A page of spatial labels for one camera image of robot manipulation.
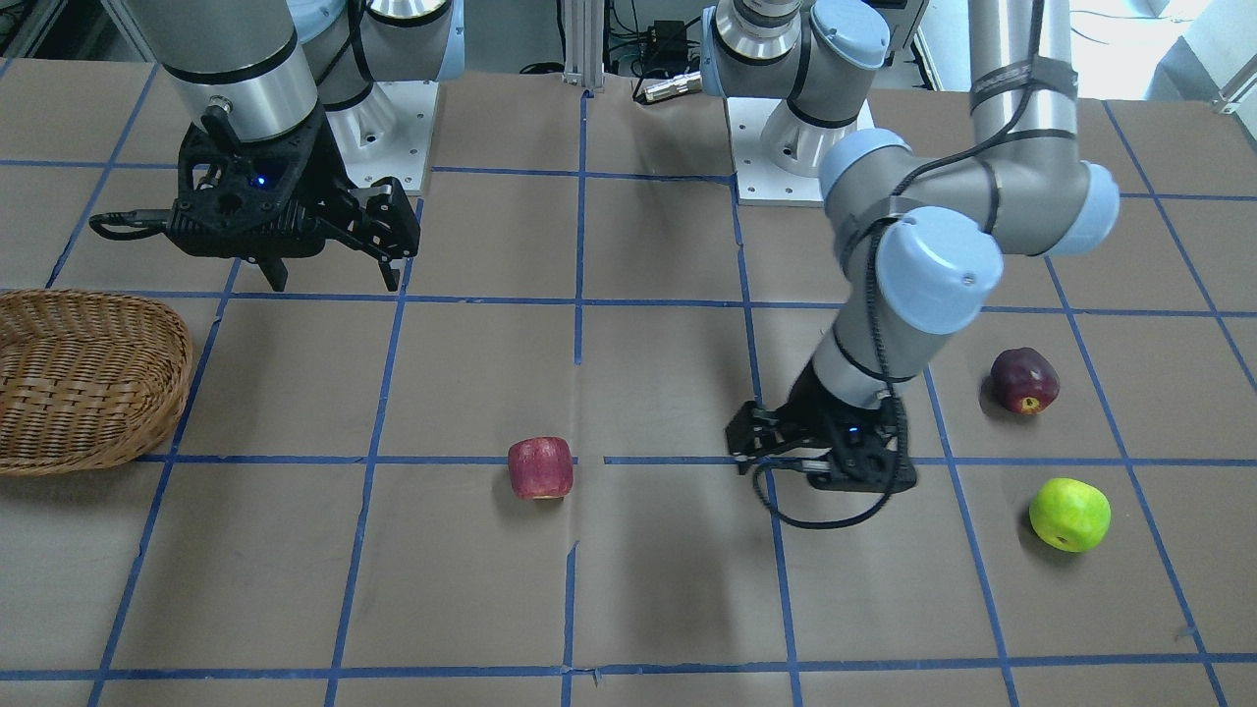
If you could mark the green apple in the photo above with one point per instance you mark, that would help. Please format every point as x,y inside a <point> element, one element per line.
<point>1070,515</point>

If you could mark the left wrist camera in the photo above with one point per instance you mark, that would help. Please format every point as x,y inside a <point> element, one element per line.
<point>868,453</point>

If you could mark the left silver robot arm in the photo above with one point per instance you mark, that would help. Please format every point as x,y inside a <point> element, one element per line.
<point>921,240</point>

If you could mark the aluminium frame post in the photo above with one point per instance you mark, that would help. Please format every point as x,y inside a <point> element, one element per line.
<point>583,26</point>

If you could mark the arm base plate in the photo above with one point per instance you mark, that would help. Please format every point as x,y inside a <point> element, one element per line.
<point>388,134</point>
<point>777,156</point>

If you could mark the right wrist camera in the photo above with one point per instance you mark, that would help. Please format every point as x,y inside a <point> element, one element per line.
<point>256,203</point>

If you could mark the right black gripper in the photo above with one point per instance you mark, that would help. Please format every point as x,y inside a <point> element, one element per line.
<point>328,185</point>

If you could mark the wicker basket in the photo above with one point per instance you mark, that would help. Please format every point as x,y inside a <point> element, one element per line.
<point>88,380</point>

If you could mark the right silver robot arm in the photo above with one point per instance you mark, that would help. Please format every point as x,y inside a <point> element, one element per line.
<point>281,94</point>

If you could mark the dark red apple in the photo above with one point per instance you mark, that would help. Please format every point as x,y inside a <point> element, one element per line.
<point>1023,381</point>

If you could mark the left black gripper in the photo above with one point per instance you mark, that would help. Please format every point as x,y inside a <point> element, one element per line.
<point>811,407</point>

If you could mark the red yellow apple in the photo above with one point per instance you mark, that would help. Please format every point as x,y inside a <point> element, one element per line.
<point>541,468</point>

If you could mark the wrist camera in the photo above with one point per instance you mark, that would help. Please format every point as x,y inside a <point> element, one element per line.
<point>256,203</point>
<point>868,453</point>

